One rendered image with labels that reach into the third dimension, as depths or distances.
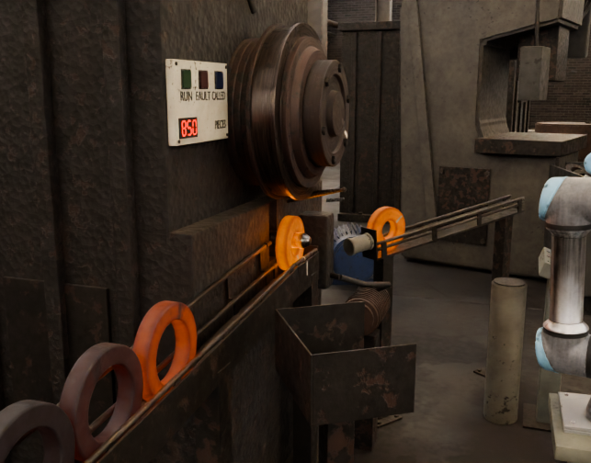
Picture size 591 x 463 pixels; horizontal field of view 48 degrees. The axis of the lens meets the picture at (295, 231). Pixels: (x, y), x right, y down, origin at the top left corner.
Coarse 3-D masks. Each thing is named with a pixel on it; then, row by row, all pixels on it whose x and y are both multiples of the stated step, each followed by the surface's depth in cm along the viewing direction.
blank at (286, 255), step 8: (288, 216) 186; (296, 216) 187; (280, 224) 183; (288, 224) 182; (296, 224) 186; (280, 232) 181; (288, 232) 181; (280, 240) 181; (288, 240) 181; (280, 248) 181; (288, 248) 182; (296, 248) 190; (280, 256) 182; (288, 256) 182; (296, 256) 188; (280, 264) 183; (288, 264) 183
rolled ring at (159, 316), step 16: (160, 304) 120; (176, 304) 122; (144, 320) 117; (160, 320) 116; (176, 320) 124; (192, 320) 128; (144, 336) 114; (160, 336) 117; (176, 336) 128; (192, 336) 129; (144, 352) 114; (176, 352) 128; (192, 352) 129; (144, 368) 114; (176, 368) 127; (144, 384) 115; (160, 384) 118
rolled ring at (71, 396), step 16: (96, 352) 102; (112, 352) 104; (128, 352) 109; (80, 368) 100; (96, 368) 101; (128, 368) 109; (64, 384) 99; (80, 384) 98; (128, 384) 111; (64, 400) 98; (80, 400) 97; (128, 400) 111; (80, 416) 98; (112, 416) 111; (128, 416) 110; (80, 432) 98; (112, 432) 108; (80, 448) 98; (96, 448) 102
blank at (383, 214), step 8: (384, 208) 227; (392, 208) 228; (376, 216) 224; (384, 216) 226; (392, 216) 228; (400, 216) 230; (368, 224) 226; (376, 224) 224; (392, 224) 231; (400, 224) 231; (392, 232) 231; (400, 232) 232; (400, 240) 232; (392, 248) 231
